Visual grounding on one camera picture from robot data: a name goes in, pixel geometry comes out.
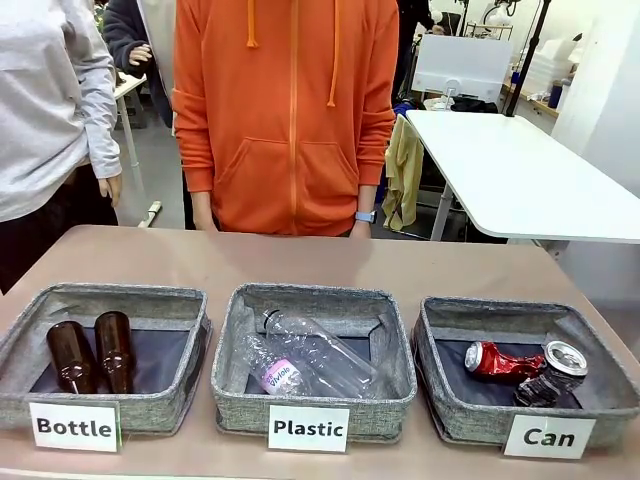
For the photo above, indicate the pink-labelled plastic bottle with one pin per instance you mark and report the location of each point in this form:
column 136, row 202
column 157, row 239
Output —
column 282, row 377

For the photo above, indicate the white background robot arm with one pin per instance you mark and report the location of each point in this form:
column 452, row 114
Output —
column 502, row 10

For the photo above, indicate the person in grey jacket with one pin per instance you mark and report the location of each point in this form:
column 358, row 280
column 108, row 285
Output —
column 45, row 100

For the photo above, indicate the yellow cloth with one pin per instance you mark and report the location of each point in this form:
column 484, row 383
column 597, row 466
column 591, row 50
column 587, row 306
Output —
column 402, row 170

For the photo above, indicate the black tripod pole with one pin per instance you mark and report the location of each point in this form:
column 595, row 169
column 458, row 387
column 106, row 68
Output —
column 525, row 60

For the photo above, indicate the crushed red can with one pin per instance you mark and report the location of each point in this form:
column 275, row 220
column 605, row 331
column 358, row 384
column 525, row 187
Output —
column 495, row 362

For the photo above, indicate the orange-sleeved right forearm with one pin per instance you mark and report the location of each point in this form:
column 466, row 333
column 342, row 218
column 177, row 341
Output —
column 195, row 155

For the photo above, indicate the beige-vest person's hand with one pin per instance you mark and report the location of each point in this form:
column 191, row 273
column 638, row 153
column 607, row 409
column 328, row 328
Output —
column 140, row 55

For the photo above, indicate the white Plastic label card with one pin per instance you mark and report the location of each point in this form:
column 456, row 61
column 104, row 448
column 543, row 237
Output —
column 308, row 428

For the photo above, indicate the black bag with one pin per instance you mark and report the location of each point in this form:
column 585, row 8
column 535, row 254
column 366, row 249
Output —
column 475, row 105

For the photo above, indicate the orange person's right hand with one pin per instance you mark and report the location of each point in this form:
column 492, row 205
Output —
column 206, row 212

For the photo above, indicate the person in beige vest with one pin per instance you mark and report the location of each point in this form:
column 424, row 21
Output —
column 135, row 30

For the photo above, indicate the blue-banded smartwatch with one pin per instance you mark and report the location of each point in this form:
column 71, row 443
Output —
column 365, row 217

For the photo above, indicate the white Bottle label card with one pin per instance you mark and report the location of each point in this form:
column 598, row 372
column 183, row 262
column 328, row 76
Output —
column 75, row 427

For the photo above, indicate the white background desk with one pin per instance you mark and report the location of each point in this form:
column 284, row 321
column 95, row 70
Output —
column 127, row 87

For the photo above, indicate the white side table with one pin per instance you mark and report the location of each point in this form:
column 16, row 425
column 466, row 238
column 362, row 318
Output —
column 525, row 175

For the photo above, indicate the large clear plastic bottle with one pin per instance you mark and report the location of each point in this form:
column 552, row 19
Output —
column 325, row 355

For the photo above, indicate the orange-sleeved left forearm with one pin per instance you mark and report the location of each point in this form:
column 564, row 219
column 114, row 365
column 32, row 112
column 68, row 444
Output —
column 375, row 150

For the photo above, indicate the grey fabric basket labelled Can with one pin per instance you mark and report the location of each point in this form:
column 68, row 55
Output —
column 465, row 420

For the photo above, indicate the white monitor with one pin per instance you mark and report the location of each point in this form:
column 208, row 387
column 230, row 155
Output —
column 465, row 62

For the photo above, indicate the orange person's left hand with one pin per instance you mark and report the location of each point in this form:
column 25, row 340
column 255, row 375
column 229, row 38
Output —
column 361, row 230

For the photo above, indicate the crushed black can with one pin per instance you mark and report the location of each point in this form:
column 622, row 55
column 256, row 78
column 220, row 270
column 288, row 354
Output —
column 550, row 382

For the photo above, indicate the white storage boxes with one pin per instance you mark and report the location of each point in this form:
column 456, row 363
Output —
column 547, row 65

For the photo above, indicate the grey fabric basket labelled Bottle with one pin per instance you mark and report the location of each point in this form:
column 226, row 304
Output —
column 160, row 400

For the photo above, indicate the white Can label card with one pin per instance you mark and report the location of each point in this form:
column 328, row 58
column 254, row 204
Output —
column 549, row 437

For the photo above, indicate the brown glass bottle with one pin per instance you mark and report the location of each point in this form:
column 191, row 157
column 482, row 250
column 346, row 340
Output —
column 72, row 357
column 115, row 350

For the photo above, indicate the grey-jacket person's hand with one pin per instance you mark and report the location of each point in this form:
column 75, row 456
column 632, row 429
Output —
column 111, row 190

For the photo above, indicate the grey fabric basket labelled Plastic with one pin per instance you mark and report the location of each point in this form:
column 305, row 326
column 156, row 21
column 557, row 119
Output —
column 230, row 400

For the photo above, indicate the dark blue bottle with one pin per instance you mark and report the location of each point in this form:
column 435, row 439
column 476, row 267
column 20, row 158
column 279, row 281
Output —
column 555, row 95

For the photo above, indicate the person in orange hoodie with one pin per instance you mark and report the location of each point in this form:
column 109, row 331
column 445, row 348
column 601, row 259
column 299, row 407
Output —
column 285, row 125

